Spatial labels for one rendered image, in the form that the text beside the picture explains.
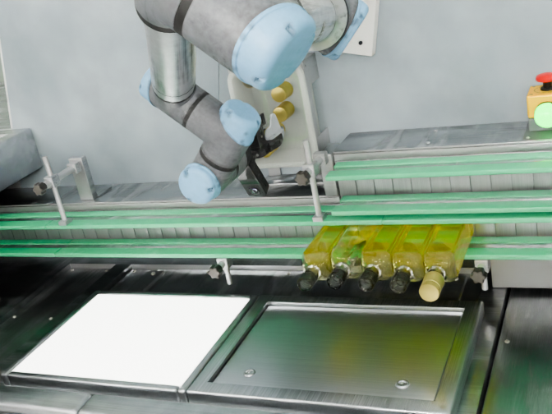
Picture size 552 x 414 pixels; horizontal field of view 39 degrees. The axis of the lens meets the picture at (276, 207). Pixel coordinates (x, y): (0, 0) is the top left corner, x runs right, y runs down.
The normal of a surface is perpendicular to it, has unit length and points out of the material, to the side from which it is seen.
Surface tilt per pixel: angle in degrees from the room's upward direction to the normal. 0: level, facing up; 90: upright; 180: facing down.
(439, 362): 90
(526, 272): 0
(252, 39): 13
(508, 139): 90
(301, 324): 90
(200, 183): 0
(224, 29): 6
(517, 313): 90
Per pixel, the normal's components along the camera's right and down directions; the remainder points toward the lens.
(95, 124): -0.37, 0.41
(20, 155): 0.91, -0.02
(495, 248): -0.19, -0.91
